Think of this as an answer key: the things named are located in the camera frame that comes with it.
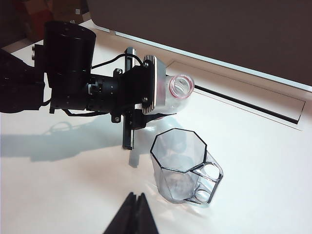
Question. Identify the transparent grey plastic mug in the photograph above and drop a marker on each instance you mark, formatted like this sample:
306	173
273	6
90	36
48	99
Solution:
180	168

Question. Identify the brown cardboard box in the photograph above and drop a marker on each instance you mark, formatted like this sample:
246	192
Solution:
70	9

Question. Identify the Nongfu Spring mineral water bottle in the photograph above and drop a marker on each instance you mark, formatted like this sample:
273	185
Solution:
179	95

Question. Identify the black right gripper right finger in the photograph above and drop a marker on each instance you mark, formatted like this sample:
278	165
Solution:
146	217

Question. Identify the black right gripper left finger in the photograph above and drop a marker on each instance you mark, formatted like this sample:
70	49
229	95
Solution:
124	217

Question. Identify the aluminium partition base rail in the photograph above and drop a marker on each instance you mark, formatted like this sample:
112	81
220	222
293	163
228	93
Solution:
219	61

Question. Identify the reddish cardboard box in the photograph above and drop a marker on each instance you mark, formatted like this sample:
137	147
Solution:
39	17

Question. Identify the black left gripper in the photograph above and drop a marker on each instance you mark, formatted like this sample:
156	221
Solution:
134	92

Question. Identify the brown desk partition panel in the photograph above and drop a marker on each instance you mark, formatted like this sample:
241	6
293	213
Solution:
207	29

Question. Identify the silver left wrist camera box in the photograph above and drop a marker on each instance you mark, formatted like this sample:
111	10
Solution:
159	85

